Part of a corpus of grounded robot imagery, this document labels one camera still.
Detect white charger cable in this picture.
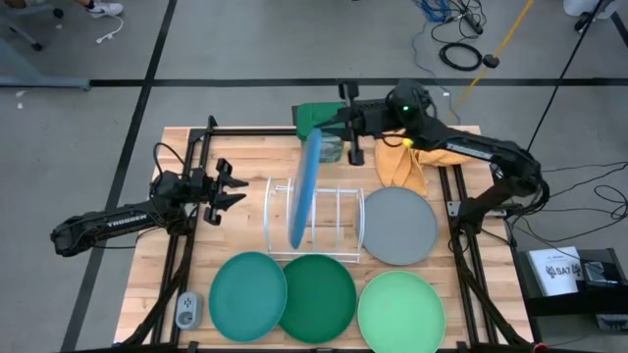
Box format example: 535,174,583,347
94,13,126,46

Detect white box with label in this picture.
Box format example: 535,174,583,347
527,245,586,298

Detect white wire dish rack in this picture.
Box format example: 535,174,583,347
263,176,367,265

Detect blue plate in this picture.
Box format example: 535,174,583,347
288,127,324,250

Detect office chair base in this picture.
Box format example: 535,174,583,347
0,0,66,53

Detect loose black cables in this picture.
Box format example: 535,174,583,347
504,160,628,249

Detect coiled black cable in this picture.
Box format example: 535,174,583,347
438,41,485,73

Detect grey metal beam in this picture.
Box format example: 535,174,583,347
0,38,92,92

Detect teal plate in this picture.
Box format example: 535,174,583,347
208,251,288,343

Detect blue cable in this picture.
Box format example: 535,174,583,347
409,0,463,125

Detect grey plate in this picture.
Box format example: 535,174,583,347
361,186,440,267

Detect yellow strap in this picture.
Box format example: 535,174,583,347
444,0,536,126

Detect black perforated mat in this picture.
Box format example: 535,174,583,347
292,96,393,126

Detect person's shoe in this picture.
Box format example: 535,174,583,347
83,0,125,20

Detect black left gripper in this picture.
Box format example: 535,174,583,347
183,157,250,227

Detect black power strip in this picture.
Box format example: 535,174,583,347
460,8,485,36

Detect green-lidded plastic tub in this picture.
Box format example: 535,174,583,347
292,101,347,164

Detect light green plate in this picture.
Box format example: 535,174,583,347
356,270,447,353

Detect dark green plate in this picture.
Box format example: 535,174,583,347
278,253,358,344

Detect thin black pole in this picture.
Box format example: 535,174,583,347
524,0,607,153

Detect black side box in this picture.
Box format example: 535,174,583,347
514,247,628,335

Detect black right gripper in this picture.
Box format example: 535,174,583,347
322,79,393,167

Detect black metal table frame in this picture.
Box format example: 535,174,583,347
115,115,537,353

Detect orange cloth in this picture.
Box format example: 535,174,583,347
374,127,475,198

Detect small grey device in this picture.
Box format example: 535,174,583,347
581,262,620,288

